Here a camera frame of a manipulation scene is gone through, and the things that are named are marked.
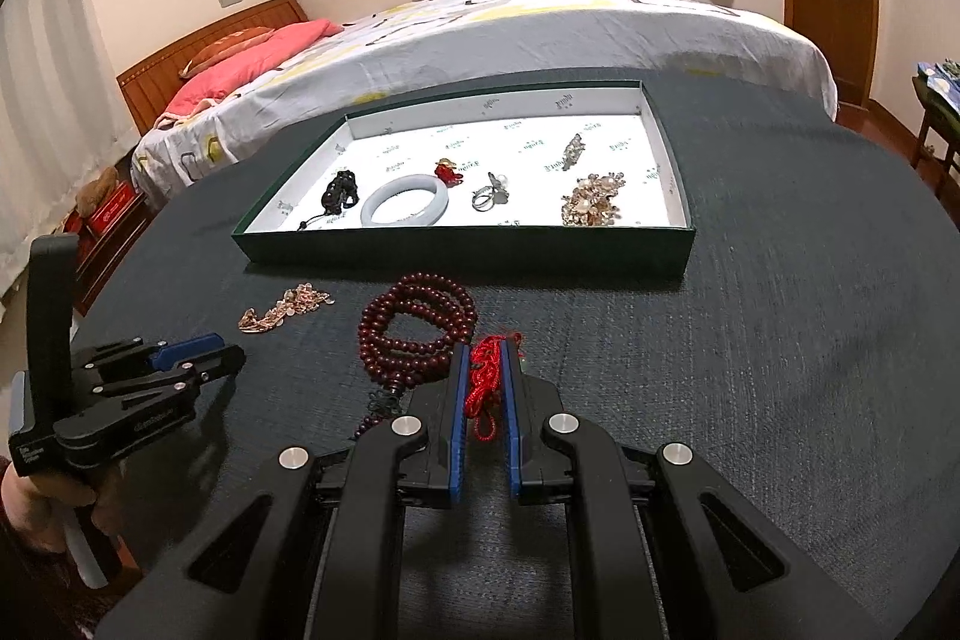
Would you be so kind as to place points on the wooden nightstand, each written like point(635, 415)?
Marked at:
point(112, 257)

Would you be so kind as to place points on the red rose brooch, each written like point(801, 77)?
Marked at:
point(450, 175)

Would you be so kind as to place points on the gold flower brooch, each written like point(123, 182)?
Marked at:
point(589, 201)

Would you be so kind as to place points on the sheer white curtain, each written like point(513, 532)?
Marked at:
point(45, 123)

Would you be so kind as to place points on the wooden bed headboard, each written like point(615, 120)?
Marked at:
point(172, 63)

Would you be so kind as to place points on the red box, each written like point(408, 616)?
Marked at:
point(112, 209)

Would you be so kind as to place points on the black bead pendant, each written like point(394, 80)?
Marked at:
point(341, 194)

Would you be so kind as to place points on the person's left hand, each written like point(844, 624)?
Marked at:
point(71, 490)

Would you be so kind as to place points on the pile of clothes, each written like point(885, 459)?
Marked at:
point(941, 78)

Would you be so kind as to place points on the green box with white lining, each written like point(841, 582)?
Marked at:
point(465, 254)

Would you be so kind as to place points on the bed with patterned sheet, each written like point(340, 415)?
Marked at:
point(562, 33)

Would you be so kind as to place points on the white jade bangle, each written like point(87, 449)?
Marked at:
point(442, 203)

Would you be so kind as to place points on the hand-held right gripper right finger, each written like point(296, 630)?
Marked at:
point(512, 415)

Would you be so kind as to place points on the orange pillow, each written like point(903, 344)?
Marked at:
point(225, 48)

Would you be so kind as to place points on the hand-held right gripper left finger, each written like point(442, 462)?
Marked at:
point(459, 400)

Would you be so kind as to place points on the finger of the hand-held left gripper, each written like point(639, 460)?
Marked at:
point(184, 349)
point(217, 361)

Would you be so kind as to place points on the wooden chair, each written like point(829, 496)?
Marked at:
point(934, 130)

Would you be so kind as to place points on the pink pillow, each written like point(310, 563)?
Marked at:
point(247, 63)

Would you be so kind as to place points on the silver rhinestone brooch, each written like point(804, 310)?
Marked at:
point(571, 149)

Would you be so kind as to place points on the brown teddy bear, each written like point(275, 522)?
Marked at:
point(96, 190)

